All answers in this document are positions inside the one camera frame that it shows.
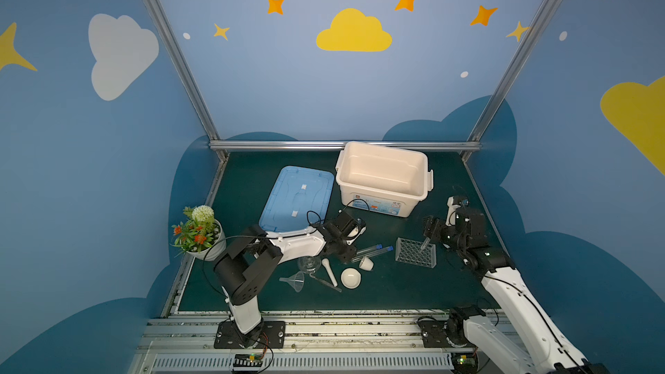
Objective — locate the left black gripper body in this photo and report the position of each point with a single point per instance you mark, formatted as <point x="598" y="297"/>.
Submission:
<point x="342" y="246"/>

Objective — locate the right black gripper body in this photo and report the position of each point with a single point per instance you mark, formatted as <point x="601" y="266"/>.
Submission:
<point x="436" y="231"/>

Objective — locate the test tube blue cap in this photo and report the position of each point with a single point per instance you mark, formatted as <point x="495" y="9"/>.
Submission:
<point x="369" y="250"/>
<point x="425" y="244"/>
<point x="377" y="252"/>

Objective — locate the clear test tube rack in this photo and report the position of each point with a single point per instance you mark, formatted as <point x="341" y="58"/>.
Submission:
<point x="412" y="252"/>

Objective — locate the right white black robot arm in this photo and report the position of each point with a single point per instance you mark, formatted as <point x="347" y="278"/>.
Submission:
<point x="545" y="348"/>

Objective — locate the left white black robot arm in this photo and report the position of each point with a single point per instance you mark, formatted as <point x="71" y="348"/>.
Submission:
<point x="244" y="268"/>

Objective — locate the white ceramic pestle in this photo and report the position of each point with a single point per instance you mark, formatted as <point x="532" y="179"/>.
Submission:
<point x="326" y="264"/>

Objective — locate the small white crucible cup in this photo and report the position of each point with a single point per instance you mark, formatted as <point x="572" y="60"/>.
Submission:
<point x="366" y="264"/>

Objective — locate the clear glass petri dish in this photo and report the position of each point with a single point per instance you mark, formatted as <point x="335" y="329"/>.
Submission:
<point x="309" y="264"/>

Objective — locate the white ceramic mortar bowl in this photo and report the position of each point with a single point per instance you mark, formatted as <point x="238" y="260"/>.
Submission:
<point x="351" y="278"/>

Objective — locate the light blue bin lid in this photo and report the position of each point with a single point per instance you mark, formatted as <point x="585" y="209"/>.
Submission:
<point x="300" y="196"/>

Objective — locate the glass stirring rod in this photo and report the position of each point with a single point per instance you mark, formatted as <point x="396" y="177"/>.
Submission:
<point x="325" y="283"/>

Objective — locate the clear plastic funnel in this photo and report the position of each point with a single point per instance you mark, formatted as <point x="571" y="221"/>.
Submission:
<point x="296" y="281"/>

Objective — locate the white plastic storage bin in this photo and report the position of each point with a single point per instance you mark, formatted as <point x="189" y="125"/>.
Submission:
<point x="381" y="179"/>

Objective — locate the right controller circuit board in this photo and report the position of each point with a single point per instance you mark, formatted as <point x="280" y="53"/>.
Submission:
<point x="464" y="363"/>

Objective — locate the controller circuit board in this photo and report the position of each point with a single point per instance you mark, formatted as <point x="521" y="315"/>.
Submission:
<point x="464" y="363"/>
<point x="247" y="360"/>

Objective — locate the potted flower plant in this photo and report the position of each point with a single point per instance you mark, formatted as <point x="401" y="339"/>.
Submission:
<point x="201" y="236"/>

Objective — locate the left controller circuit board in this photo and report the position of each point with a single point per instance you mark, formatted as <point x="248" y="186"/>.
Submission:
<point x="247" y="360"/>

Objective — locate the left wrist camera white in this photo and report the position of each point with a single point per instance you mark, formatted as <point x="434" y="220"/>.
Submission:
<point x="359" y="227"/>

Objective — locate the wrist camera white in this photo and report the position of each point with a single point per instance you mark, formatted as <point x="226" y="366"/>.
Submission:
<point x="359" y="227"/>
<point x="454" y="203"/>

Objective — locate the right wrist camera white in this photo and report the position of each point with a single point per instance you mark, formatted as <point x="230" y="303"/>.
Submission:
<point x="454" y="203"/>

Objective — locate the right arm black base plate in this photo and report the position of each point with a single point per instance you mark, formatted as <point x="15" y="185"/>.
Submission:
<point x="443" y="333"/>

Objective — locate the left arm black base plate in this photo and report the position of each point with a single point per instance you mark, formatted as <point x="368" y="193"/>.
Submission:
<point x="267" y="333"/>

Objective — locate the aluminium rail base frame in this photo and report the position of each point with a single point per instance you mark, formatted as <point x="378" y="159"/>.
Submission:
<point x="370" y="341"/>

